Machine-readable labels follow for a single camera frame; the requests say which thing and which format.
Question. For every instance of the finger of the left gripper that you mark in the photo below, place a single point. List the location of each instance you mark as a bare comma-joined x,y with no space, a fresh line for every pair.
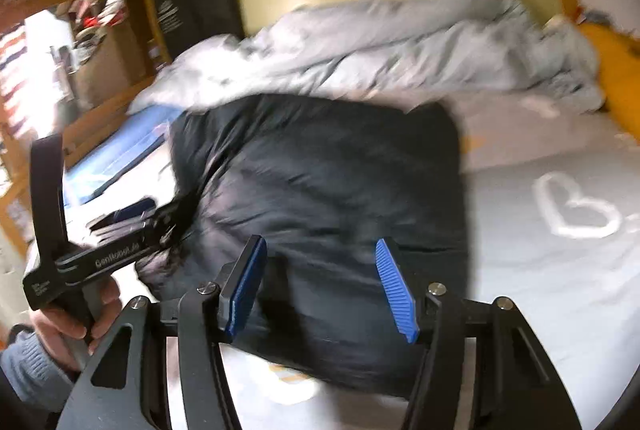
150,229
134,210

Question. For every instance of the left hand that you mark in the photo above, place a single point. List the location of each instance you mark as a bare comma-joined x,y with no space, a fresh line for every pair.
53,326

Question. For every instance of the grey printed bed sheet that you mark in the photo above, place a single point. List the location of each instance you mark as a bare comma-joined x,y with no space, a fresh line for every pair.
552,211

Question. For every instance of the blue pillow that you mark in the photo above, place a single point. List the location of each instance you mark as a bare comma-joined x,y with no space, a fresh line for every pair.
140,135

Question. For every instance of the blue-grey sleeve forearm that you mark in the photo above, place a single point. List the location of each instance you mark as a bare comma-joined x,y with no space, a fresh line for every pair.
34,377

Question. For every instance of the grey rumpled duvet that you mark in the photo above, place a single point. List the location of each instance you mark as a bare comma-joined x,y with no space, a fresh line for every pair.
371,46

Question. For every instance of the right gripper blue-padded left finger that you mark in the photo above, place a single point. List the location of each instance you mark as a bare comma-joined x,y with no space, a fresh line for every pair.
124,385

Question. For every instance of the yellow pillow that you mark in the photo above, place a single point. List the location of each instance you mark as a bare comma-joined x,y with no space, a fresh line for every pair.
619,74

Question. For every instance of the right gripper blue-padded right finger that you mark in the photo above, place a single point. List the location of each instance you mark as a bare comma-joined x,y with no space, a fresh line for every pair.
483,367

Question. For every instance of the black puffer jacket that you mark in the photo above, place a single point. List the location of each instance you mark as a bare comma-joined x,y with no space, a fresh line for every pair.
321,181

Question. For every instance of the wooden bed frame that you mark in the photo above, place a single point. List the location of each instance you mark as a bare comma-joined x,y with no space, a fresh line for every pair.
100,110

